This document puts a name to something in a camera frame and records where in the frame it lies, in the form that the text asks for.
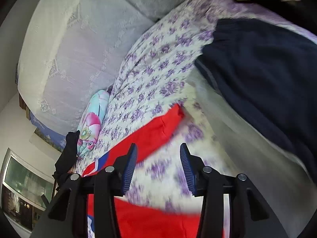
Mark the black garment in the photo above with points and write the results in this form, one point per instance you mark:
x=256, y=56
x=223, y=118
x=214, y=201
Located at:
x=67, y=159

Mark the white lace headboard cover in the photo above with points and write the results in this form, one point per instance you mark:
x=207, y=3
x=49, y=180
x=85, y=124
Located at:
x=73, y=48

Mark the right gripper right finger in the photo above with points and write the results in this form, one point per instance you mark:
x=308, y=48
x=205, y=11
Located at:
x=249, y=213

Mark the purple floral bedspread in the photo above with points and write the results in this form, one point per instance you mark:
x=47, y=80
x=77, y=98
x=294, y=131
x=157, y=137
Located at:
x=153, y=79

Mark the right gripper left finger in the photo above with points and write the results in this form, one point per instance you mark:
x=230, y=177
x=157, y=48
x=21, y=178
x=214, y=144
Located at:
x=67, y=213

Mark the red track pants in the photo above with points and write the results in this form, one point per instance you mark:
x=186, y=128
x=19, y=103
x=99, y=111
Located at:
x=144, y=221

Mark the window with white frame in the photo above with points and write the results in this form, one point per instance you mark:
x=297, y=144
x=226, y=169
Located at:
x=22, y=186

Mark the turquoise pink floral quilt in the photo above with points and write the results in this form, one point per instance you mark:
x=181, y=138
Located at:
x=91, y=122

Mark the navy folded garment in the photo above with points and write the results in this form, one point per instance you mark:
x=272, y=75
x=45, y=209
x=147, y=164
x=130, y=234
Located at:
x=267, y=74

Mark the grey folded garment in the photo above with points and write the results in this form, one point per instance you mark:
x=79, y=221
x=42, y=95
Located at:
x=280, y=176

